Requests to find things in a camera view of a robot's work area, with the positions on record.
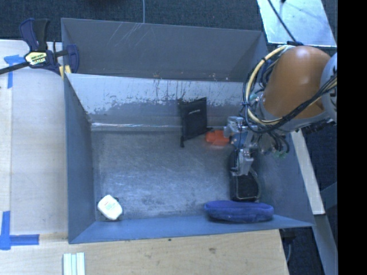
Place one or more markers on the orange toy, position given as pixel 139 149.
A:
pixel 216 137

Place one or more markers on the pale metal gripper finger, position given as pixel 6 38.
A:
pixel 249 163
pixel 240 162

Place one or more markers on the black flat pouch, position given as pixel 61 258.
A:
pixel 193 119

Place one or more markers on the dark blue cloth pouch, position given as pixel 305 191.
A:
pixel 239 211

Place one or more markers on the grey metal bin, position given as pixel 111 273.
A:
pixel 160 170

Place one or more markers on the pale wood board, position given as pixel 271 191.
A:
pixel 40 153

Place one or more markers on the white rounded packet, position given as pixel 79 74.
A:
pixel 109 207

